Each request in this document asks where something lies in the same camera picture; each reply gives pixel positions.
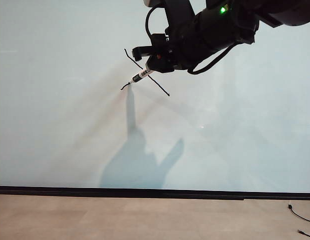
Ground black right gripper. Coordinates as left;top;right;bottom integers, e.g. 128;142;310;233
131;32;188;74

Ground white marker pen black cap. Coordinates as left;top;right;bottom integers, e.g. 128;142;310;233
128;68;152;85

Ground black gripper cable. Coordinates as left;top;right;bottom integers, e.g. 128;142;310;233
186;41;242;75
144;5;168;49

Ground white whiteboard with black frame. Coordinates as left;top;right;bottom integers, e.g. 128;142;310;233
0;0;310;201

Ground black cable with plug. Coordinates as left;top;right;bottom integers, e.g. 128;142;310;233
286;203;310;224
296;228;310;239

